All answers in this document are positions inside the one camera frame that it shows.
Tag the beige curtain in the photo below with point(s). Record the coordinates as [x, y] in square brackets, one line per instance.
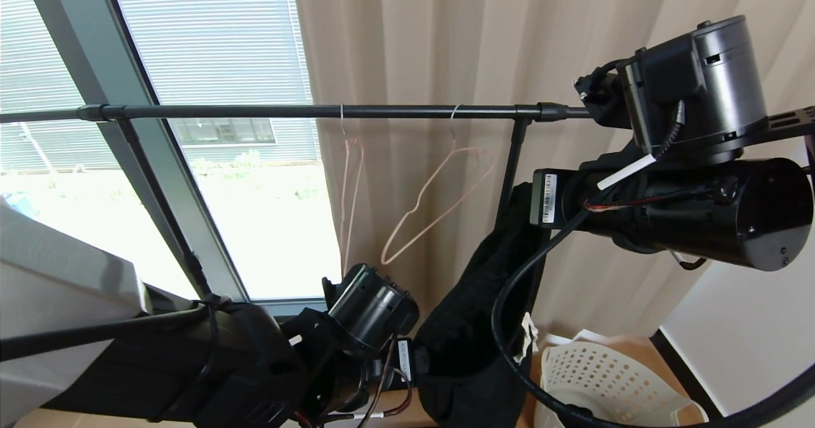
[446, 33]

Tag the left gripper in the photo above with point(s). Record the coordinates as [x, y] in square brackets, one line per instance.
[356, 390]

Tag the white laundry basket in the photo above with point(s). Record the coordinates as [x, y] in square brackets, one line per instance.
[605, 377]

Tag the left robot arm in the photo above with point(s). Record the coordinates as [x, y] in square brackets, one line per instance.
[191, 364]

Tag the pink clothes hanger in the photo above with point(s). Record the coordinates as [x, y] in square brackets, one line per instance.
[439, 173]
[344, 224]

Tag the window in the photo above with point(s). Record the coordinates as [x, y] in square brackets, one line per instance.
[223, 33]

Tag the black clothes rack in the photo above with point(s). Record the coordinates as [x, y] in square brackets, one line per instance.
[255, 111]

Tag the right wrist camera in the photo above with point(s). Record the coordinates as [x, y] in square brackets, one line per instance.
[602, 97]

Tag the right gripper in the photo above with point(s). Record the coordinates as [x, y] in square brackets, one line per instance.
[700, 211]

